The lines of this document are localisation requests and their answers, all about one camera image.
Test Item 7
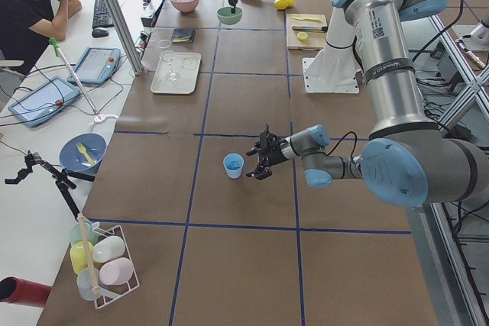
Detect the wooden cutting board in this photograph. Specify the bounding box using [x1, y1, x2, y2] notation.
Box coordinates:
[286, 13, 328, 50]

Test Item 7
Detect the aluminium frame post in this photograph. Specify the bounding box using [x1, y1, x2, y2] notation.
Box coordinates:
[105, 0, 144, 76]

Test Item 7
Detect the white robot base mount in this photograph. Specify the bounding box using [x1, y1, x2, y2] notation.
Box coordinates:
[303, 8, 359, 94]

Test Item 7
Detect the half lemon slice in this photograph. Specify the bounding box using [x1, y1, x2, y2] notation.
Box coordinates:
[296, 31, 309, 42]

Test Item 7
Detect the grey folded cloth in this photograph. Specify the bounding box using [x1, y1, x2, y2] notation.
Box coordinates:
[170, 27, 196, 44]

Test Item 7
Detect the black camera tripod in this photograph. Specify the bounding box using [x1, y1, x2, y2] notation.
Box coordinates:
[3, 150, 96, 222]

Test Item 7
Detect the light green bowl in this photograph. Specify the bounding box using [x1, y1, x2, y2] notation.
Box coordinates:
[216, 6, 242, 25]

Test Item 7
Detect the blue teach pendant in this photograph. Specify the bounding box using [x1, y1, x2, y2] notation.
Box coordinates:
[8, 76, 80, 127]
[73, 47, 121, 85]

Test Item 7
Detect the blue bowl with fork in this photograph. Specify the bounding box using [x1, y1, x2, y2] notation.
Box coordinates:
[59, 133, 107, 175]

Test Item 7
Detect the red cylinder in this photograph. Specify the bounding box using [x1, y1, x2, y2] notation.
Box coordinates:
[1, 276, 52, 308]

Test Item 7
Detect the yellow plastic knife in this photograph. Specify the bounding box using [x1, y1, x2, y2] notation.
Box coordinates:
[291, 16, 323, 22]

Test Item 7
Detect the clear wine glass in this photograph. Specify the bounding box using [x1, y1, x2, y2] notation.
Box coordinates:
[158, 39, 180, 81]

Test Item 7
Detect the blue teach pendant near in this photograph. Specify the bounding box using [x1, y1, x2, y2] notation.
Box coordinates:
[8, 76, 80, 127]

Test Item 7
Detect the light blue plastic cup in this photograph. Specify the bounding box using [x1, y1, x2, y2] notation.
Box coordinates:
[222, 153, 244, 179]

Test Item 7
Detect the black computer mouse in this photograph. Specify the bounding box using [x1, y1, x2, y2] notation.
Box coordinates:
[91, 27, 109, 38]

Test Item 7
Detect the black keyboard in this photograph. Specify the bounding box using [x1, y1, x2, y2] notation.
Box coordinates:
[92, 0, 114, 29]

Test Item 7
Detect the cream bear tray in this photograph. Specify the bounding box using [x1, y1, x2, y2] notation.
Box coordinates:
[150, 53, 202, 95]

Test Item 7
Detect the white wire cup rack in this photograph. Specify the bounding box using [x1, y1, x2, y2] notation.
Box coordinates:
[69, 214, 140, 309]

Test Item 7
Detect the blue teach pendant far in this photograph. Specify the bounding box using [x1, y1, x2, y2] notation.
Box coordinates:
[73, 47, 121, 85]

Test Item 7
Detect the seated person black shirt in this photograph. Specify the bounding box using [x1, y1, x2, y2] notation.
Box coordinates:
[1, 0, 82, 75]

